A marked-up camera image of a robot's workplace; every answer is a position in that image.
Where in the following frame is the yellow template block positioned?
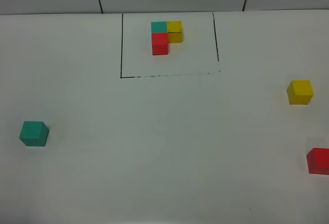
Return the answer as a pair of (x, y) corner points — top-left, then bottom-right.
(167, 21), (183, 43)

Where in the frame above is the green template block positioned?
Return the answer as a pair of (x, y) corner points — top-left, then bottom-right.
(151, 22), (167, 33)

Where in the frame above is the red template block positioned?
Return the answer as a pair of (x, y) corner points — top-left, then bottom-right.
(152, 33), (169, 55)

